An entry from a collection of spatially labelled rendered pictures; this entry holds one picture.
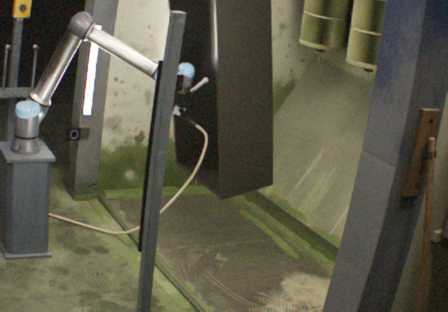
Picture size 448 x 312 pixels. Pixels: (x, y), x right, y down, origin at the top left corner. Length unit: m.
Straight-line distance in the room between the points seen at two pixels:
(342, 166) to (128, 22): 1.74
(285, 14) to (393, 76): 3.19
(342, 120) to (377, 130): 2.76
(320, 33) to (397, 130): 2.90
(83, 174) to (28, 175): 1.07
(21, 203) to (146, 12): 1.63
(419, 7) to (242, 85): 1.97
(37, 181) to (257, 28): 1.50
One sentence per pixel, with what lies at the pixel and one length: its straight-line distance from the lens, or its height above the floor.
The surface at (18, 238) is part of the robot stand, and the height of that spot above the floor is 0.14.
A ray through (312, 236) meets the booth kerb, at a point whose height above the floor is 0.12.
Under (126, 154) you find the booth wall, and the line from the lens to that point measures 4.96.
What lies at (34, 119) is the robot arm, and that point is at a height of 0.84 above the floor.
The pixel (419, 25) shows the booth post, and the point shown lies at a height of 1.81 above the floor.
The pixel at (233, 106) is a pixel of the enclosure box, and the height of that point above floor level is 1.02.
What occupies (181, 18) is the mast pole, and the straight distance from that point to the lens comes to 2.66.
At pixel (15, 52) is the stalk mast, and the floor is 1.04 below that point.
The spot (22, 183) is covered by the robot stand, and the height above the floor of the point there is 0.49.
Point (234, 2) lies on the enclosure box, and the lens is 3.73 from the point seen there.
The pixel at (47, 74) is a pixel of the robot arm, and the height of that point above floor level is 1.07.
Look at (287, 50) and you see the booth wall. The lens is 5.37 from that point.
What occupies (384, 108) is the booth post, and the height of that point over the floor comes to 1.51.
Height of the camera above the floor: 1.96
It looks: 17 degrees down
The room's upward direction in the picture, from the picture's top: 9 degrees clockwise
